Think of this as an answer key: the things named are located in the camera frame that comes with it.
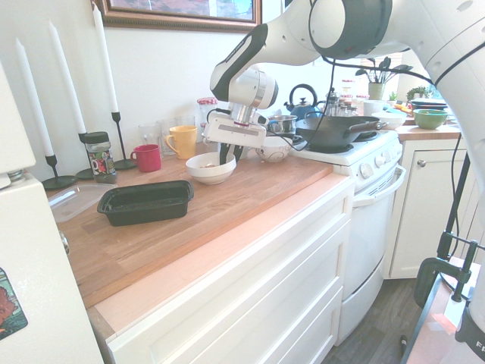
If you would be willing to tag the short white taper candle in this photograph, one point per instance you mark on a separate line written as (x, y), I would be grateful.
(36, 102)

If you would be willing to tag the black lidded spice jar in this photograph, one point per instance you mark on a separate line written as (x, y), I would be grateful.
(100, 159)

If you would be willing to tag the red cup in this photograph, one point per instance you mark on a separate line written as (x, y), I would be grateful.
(148, 159)

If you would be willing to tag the pale utensil crock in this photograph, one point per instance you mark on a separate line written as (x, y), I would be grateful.
(376, 91)

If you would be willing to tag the low jar red checkered lid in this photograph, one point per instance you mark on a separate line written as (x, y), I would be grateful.
(203, 132)

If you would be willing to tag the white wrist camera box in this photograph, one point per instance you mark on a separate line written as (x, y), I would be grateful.
(263, 119)

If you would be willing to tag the white bowl swirl pattern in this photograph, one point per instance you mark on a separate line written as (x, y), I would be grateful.
(273, 151)

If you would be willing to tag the tall jar red checkered lid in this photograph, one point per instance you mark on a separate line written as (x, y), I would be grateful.
(206, 110)

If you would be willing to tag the black plastic food container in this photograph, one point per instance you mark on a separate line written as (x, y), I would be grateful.
(148, 212)

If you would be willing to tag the wide white serving bowl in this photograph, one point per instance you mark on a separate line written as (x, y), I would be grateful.
(388, 120)

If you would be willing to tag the plain white bowl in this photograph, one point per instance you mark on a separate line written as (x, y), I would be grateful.
(210, 175)

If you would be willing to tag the small green plant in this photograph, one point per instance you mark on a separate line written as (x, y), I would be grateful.
(418, 93)

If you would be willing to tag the clear drinking glass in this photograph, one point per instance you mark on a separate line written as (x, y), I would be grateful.
(148, 133)
(166, 125)
(185, 120)

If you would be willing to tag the framed wall picture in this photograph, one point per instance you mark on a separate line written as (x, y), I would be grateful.
(170, 19)

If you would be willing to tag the white cupboard with knob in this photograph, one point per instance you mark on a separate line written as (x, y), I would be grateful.
(424, 212)

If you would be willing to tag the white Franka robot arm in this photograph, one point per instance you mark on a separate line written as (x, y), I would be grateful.
(288, 41)

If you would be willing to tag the blue kettle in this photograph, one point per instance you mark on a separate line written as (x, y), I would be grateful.
(303, 108)

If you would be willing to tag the stainless steel pot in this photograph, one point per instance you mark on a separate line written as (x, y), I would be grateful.
(282, 124)

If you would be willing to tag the white stove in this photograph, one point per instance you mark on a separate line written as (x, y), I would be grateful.
(371, 227)

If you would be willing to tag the tall white taper candle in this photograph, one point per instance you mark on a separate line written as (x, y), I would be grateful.
(106, 60)

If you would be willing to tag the white canister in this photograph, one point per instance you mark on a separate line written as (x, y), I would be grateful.
(373, 107)

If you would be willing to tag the dark wok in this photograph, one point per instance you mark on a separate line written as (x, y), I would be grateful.
(326, 132)

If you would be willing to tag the green mixing bowl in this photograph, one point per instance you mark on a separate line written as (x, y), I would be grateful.
(430, 119)

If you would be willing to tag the yellow mug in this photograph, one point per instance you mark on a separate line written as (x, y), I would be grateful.
(183, 142)

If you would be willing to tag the colourful illustrated fridge magnet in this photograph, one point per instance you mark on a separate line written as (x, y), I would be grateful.
(11, 307)

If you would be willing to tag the white drawer cabinet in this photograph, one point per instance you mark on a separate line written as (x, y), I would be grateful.
(246, 284)

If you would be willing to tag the clear plastic container lid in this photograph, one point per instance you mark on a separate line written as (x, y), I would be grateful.
(72, 203)

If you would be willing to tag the robot mounting table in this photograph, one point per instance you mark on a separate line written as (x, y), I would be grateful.
(432, 333)

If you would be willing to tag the black camera stand pole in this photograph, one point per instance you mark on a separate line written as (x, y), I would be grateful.
(456, 197)

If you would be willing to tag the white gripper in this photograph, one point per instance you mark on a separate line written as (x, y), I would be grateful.
(235, 132)

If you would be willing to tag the dark green c-clamp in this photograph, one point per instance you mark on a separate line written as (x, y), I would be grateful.
(424, 277)

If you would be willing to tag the glass french press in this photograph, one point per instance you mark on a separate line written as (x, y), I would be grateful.
(332, 106)

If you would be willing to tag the blue plate stack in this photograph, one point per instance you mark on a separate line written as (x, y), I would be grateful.
(428, 104)

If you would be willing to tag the potted plant in white pot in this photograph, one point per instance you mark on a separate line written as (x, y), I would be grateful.
(382, 72)

